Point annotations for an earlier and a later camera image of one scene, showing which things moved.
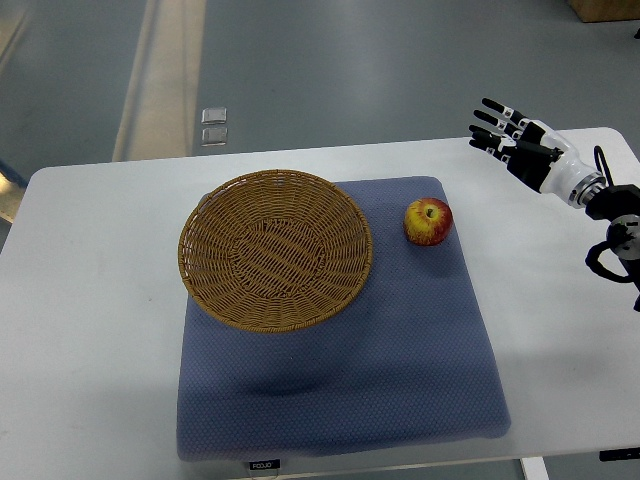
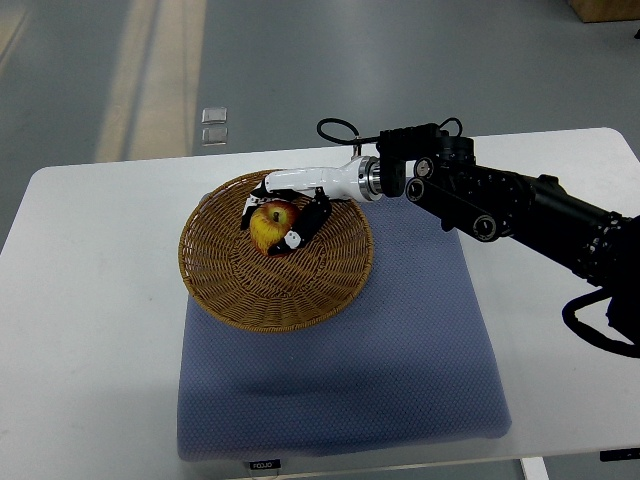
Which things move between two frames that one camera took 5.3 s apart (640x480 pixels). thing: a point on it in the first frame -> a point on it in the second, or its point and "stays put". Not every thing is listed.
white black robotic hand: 538,156 -> 360,179
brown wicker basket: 275,251 stays put
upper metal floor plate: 213,116 stays put
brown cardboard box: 605,10 stays put
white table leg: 534,468 stays put
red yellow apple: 428,221 -> 270,222
